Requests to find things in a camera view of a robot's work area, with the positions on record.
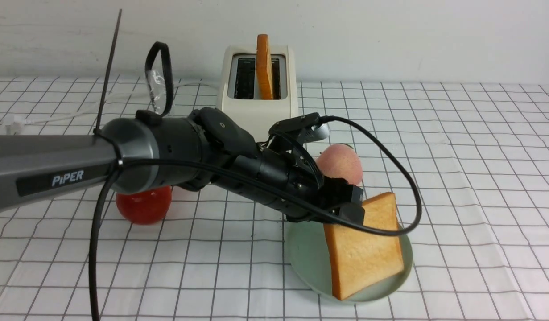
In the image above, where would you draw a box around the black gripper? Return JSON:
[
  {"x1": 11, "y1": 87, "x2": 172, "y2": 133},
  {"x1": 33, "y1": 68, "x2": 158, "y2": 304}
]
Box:
[{"x1": 212, "y1": 149, "x2": 365, "y2": 230}]

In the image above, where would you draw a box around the toast slice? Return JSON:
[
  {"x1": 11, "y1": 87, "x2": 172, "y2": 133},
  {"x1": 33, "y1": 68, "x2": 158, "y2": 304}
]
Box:
[
  {"x1": 255, "y1": 34, "x2": 274, "y2": 100},
  {"x1": 324, "y1": 192, "x2": 404, "y2": 300}
]

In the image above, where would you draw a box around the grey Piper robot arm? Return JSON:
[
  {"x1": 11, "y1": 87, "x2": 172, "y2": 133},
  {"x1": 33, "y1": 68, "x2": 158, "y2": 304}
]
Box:
[{"x1": 0, "y1": 107, "x2": 365, "y2": 224}]

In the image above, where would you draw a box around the pink peach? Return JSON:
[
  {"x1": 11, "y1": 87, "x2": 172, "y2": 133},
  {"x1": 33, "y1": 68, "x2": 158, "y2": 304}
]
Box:
[{"x1": 316, "y1": 144, "x2": 363, "y2": 185}]

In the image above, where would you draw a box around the light green plate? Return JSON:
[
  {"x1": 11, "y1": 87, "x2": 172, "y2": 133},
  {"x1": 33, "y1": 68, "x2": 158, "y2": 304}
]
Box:
[{"x1": 285, "y1": 222, "x2": 414, "y2": 305}]

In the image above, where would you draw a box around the white checkered tablecloth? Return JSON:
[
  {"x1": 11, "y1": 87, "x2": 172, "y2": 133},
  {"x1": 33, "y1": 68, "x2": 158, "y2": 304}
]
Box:
[{"x1": 0, "y1": 77, "x2": 549, "y2": 321}]

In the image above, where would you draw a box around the white toaster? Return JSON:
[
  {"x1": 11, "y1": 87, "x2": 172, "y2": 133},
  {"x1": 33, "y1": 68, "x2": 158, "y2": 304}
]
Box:
[{"x1": 217, "y1": 45, "x2": 301, "y2": 142}]

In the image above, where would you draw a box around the red apple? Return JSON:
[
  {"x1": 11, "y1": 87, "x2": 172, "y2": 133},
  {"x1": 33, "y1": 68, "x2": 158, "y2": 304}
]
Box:
[{"x1": 116, "y1": 186, "x2": 172, "y2": 225}]

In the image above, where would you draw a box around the black zip tie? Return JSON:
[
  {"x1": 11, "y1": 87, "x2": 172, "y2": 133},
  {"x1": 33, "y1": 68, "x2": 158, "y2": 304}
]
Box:
[{"x1": 93, "y1": 8, "x2": 123, "y2": 136}]

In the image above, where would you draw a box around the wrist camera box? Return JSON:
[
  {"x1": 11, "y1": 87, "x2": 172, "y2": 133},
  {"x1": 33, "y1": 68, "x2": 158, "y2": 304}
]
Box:
[{"x1": 268, "y1": 112, "x2": 331, "y2": 144}]

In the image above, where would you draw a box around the black cable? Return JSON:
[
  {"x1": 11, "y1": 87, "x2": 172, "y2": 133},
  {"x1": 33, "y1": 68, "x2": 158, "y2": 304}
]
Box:
[{"x1": 88, "y1": 115, "x2": 423, "y2": 321}]

